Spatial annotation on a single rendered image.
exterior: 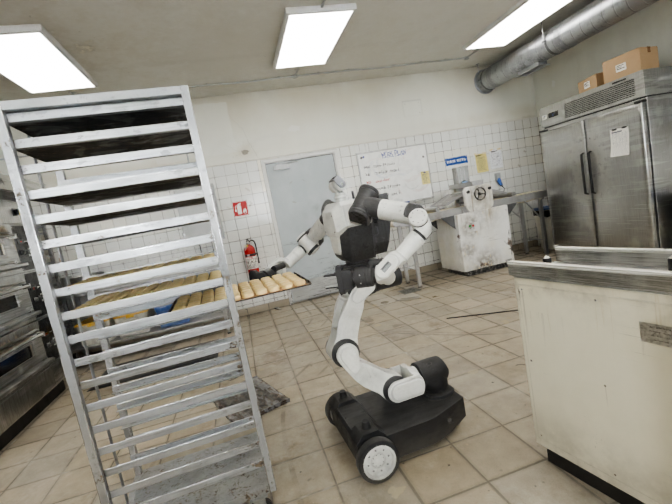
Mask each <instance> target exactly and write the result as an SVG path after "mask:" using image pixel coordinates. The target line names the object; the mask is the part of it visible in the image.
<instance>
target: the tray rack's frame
mask: <svg viewBox="0 0 672 504"><path fill-rule="evenodd" d="M177 97H182V95H181V91H180V86H170V87H159V88H147V89H136V90H124V91H112V92H101V93H89V94H78V95H66V96H55V97H43V98H32V99H20V100H9V101H0V144H1V147H2V151H3V154H4V158H5V162H6V165H7V169H8V172H9V176H10V180H11V183H12V187H13V190H14V194H15V198H16V201H17V205H18V208H19V212H20V216H21V219H22V223H23V226H24V230H25V234H26V237H27V241H28V244H29V248H30V252H31V255H32V259H33V262H34V266H35V270H36V273H37V277H38V280H39V284H40V288H41V291H42V295H43V298H44V302H45V306H46V309H47V313H48V316H49V320H50V323H51V327H52V331H53V334H54V338H55V341H56V345H57V349H58V352H59V356H60V359H61V363H62V367H63V370H64V374H65V377H66V381H67V385H68V388H69V392H70V395H71V399H72V403H73V406H74V410H75V413H76V417H77V421H78V424H79V428H80V431H81V435H82V439H83V442H84V446H85V449H86V453H87V457H88V460H89V464H90V467H91V471H92V475H93V478H94V482H95V485H96V489H97V493H98V496H99V500H100V503H101V504H113V502H112V498H111V494H110V491H109V487H108V483H107V480H106V476H105V472H104V469H103V465H102V461H101V458H100V454H99V451H98V447H97V443H96V440H95V436H94V432H93V429H92V425H91V421H90V418H89V414H88V410H87V407H86V403H85V399H84V396H83V392H82V388H81V385H80V381H79V378H78V374H77V370H76V367H75V363H74V359H73V356H72V352H71V348H70V345H69V341H68V337H67V334H66V330H65V326H64V323H63V319H62V315H61V312H60V308H59V305H58V301H57V297H56V294H55V290H54V286H53V283H52V279H51V275H50V272H49V268H48V264H47V261H46V257H45V253H44V250H43V246H42V242H41V239H40V235H39V232H38V228H37V224H36V221H35V217H34V213H33V210H32V206H31V202H30V199H29V195H28V191H27V188H26V184H25V180H24V177H23V173H22V169H21V166H20V162H19V159H18V155H17V151H16V148H15V144H14V140H13V137H12V133H11V129H10V126H9V122H8V118H7V115H6V114H7V113H18V112H28V111H39V110H49V109H60V108H71V107H81V106H92V105H102V104H113V103H124V102H134V101H145V100H155V99H166V98H177ZM257 440H258V436H257V432H254V433H251V434H248V435H245V436H242V437H239V438H236V439H233V440H230V441H227V442H224V443H221V444H218V445H215V446H212V447H209V448H206V449H203V450H200V451H198V452H195V453H192V454H189V455H186V456H183V457H180V458H177V459H174V460H171V461H168V462H165V463H162V464H159V465H156V466H153V467H150V468H147V469H144V470H143V469H142V466H139V467H136V468H133V469H134V473H135V478H134V481H133V483H135V482H138V481H141V480H144V479H146V478H149V477H152V476H155V475H158V474H161V473H164V472H167V471H170V470H173V469H176V468H178V467H181V466H184V465H187V464H190V463H193V462H196V461H199V460H202V459H205V458H208V457H210V456H213V455H216V454H219V453H222V452H225V451H228V450H231V449H234V448H237V447H240V446H242V445H245V444H248V443H251V442H254V441H257ZM262 459H263V458H262V453H261V449H260V447H258V448H255V449H252V450H249V451H247V452H244V453H241V454H238V455H235V456H232V457H229V458H226V459H224V460H221V461H218V462H215V463H212V464H209V465H206V466H204V467H201V468H198V469H195V470H192V471H189V472H186V473H184V474H181V475H178V476H175V477H172V478H169V479H166V480H163V481H161V482H158V483H155V484H152V485H149V486H146V487H143V488H141V489H138V490H135V491H132V492H130V493H129V497H128V496H127V493H126V494H124V497H125V501H126V504H139V503H142V502H145V501H148V500H150V499H153V498H156V497H159V496H162V495H164V494H167V493H170V492H173V491H176V490H178V489H181V488H184V487H187V486H190V485H192V484H195V483H198V482H201V481H203V480H206V479H209V478H212V477H215V476H217V475H220V474H223V473H226V472H229V471H231V470H234V469H237V468H240V467H243V466H245V465H248V464H251V463H254V462H256V461H259V460H262ZM268 493H270V489H269V485H268V480H267V476H266V471H265V467H264V466H263V467H260V468H257V469H255V470H252V471H249V472H246V473H244V474H241V475H238V476H235V477H233V478H230V479H227V480H224V481H222V482H219V483H216V484H213V485H211V486H208V487H205V488H202V489H200V490H197V491H194V492H191V493H189V494H186V495H183V496H180V497H178V498H175V499H172V500H169V501H167V502H164V503H161V504H242V503H245V502H247V501H250V504H251V503H254V504H266V500H265V498H267V497H268Z"/></svg>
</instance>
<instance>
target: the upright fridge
mask: <svg viewBox="0 0 672 504"><path fill-rule="evenodd" d="M540 117H541V125H542V128H544V129H543V130H542V131H539V133H540V138H541V146H542V154H543V162H544V170H545V178H546V186H547V194H548V202H549V210H550V218H551V226H552V234H553V243H554V245H557V244H559V246H573V247H617V248H662V249H672V66H665V67H657V68H649V69H642V70H640V71H637V72H635V73H632V74H629V75H627V76H624V77H622V78H619V79H616V80H614V81H611V82H609V83H606V84H603V85H601V86H598V87H596V88H593V89H590V90H588V91H585V92H583V93H580V94H577V95H575V96H572V97H570V98H567V99H564V100H562V101H559V102H557V103H554V104H551V105H549V106H546V107H544V108H541V109H540ZM623 126H628V130H629V155H623V156H616V157H610V156H611V137H610V130H612V129H618V128H621V127H623ZM554 245H553V246H554Z"/></svg>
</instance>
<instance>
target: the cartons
mask: <svg viewBox="0 0 672 504"><path fill-rule="evenodd" d="M657 67H659V57H658V47H657V46H647V47H638V48H636V49H633V50H631V51H629V52H626V53H624V54H622V55H619V56H617V57H615V58H612V59H610V60H608V61H605V62H603V63H602V68H603V72H601V73H596V74H594V75H592V76H590V77H588V78H587V79H585V80H583V81H581V82H579V83H578V89H579V94H580V93H583V92H585V91H588V90H590V89H593V88H596V87H598V86H601V85H603V84H606V83H609V82H611V81H614V80H616V79H619V78H622V77H624V76H627V75H629V74H632V73H635V72H637V71H640V70H642V69H649V68H657Z"/></svg>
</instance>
